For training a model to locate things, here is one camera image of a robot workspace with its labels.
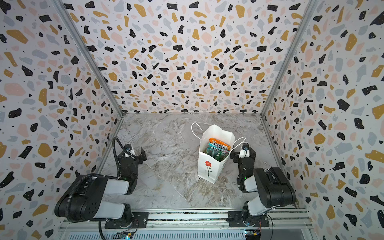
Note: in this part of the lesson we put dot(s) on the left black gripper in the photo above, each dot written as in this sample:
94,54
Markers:
137,156

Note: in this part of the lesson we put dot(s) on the teal berry mint candy bag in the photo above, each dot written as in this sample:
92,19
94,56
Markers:
217,154

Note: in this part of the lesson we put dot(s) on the white floral paper bag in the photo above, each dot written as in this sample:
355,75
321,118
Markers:
210,169

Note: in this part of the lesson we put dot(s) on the orange fruit candy bag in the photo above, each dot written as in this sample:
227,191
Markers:
219,144

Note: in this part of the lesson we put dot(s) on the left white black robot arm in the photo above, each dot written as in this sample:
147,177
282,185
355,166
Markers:
83,201

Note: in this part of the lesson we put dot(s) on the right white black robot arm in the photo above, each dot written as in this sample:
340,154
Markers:
272,187

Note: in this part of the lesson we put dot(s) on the left green circuit board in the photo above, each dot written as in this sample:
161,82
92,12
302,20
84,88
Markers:
124,235

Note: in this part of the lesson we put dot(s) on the green circuit board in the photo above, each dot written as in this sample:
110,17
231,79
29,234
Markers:
124,235
253,235

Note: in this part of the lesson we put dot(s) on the right green circuit board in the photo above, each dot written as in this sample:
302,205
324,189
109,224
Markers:
253,235

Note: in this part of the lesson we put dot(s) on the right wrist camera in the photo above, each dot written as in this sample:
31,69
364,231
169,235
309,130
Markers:
245,151

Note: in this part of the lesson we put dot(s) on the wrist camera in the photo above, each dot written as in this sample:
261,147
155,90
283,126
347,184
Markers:
129,150
245,151

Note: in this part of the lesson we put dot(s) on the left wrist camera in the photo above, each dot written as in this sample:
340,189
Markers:
129,150

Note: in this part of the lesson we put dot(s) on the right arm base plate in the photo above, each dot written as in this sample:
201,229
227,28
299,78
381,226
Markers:
241,219

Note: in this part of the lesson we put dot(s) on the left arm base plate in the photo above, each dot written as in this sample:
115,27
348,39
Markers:
132,221

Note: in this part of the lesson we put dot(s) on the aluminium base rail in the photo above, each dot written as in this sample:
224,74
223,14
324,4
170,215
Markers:
198,224

